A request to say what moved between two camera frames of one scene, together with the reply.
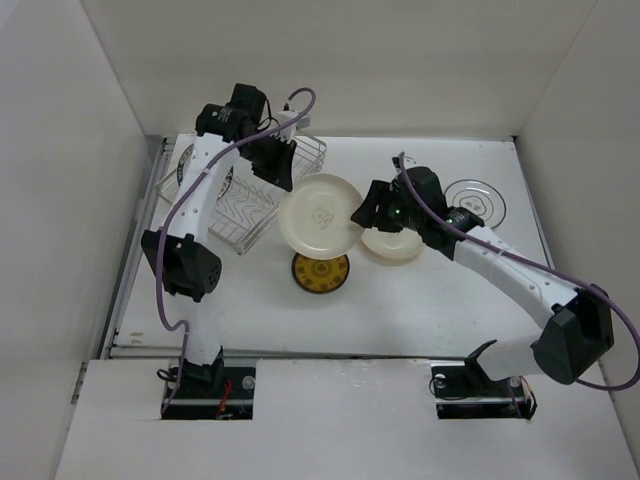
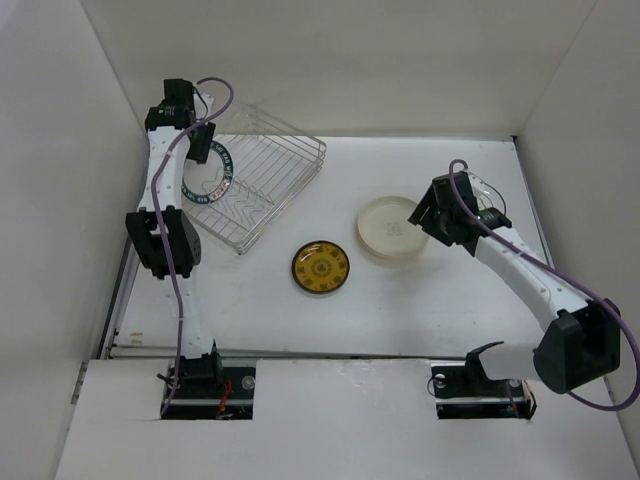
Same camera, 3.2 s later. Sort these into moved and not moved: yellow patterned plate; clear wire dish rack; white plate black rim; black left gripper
Moved: black left gripper
Not moved: clear wire dish rack; yellow patterned plate; white plate black rim
